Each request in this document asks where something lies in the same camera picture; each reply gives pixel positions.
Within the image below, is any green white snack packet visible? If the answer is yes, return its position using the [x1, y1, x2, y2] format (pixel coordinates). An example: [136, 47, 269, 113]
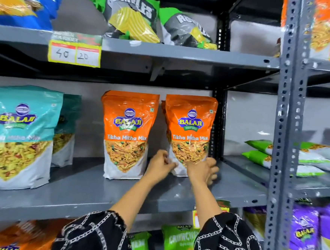
[299, 141, 330, 161]
[240, 149, 327, 179]
[244, 138, 330, 166]

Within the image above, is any grey metal shelf rack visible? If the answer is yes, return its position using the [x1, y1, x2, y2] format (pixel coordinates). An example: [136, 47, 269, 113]
[0, 0, 285, 244]

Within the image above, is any green crunchy snack packet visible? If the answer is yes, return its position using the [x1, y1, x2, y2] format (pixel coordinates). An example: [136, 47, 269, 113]
[160, 223, 201, 250]
[129, 231, 152, 250]

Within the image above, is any person's left forearm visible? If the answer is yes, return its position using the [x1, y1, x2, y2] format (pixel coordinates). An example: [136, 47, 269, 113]
[108, 170, 162, 235]

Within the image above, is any black patterned left sleeve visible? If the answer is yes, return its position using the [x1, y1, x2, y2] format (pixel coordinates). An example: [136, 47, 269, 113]
[50, 207, 134, 250]

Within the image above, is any person's right forearm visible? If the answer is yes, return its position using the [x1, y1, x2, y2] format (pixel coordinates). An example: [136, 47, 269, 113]
[184, 177, 225, 231]

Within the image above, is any black patterned sleeve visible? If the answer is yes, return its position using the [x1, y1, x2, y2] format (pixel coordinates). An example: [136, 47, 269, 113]
[50, 207, 134, 250]
[193, 210, 275, 250]

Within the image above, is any green black chips packet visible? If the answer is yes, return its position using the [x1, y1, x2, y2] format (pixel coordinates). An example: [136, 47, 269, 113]
[156, 6, 220, 51]
[88, 0, 164, 44]

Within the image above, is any teal snack mix packet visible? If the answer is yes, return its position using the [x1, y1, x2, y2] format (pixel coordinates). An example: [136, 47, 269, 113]
[0, 83, 64, 196]
[51, 93, 82, 169]

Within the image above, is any black patterned right sleeve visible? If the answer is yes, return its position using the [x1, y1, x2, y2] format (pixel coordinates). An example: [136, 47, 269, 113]
[193, 210, 275, 250]

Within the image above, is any person's right hand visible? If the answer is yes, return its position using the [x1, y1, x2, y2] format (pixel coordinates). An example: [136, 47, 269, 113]
[184, 155, 220, 187]

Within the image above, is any person's left hand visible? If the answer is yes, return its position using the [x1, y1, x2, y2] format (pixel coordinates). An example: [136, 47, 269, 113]
[143, 148, 178, 187]

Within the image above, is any orange snack mix packet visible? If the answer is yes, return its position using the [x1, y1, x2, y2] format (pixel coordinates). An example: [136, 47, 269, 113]
[0, 214, 72, 250]
[96, 90, 160, 183]
[160, 94, 219, 180]
[158, 100, 170, 142]

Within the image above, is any yellow red price label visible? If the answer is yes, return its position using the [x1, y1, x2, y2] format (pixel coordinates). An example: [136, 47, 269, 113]
[47, 31, 103, 68]

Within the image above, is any blue chips packet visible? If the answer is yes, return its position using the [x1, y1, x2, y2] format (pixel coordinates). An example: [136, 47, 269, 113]
[0, 0, 70, 32]

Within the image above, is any grey perforated shelf rack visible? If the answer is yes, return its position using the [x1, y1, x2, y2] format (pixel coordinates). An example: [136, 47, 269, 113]
[215, 0, 330, 250]

